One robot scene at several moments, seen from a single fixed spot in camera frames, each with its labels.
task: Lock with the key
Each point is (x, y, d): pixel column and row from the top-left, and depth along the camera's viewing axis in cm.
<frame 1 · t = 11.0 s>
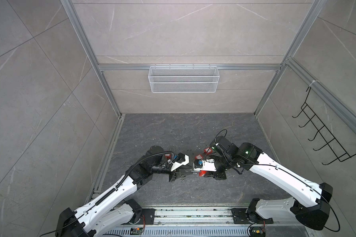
left hand: (190, 166, 66), fingers open
right hand: (205, 169, 69), fingers closed
red padlock middle: (199, 157, 94), point 3 cm above the table

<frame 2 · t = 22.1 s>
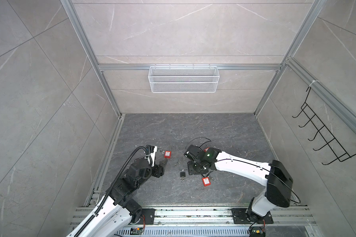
left hand: (161, 156, 73), fingers open
right hand: (191, 169, 81), fingers open
small black padlock: (182, 174, 89), on the table
red padlock front: (206, 181, 85), point 2 cm above the table
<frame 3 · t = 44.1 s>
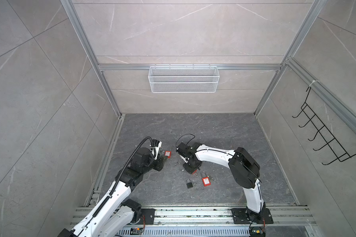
left hand: (162, 152, 78), fingers open
right hand: (191, 167, 91), fingers open
small black padlock: (190, 184, 85), on the table
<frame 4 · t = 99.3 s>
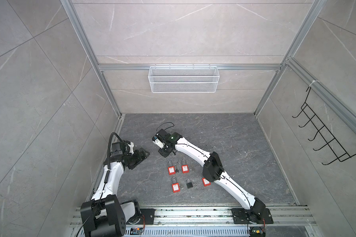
left hand: (143, 153, 85), fingers open
right hand: (163, 150, 99), fingers open
red padlock rear right: (171, 169, 90), point 2 cm above the table
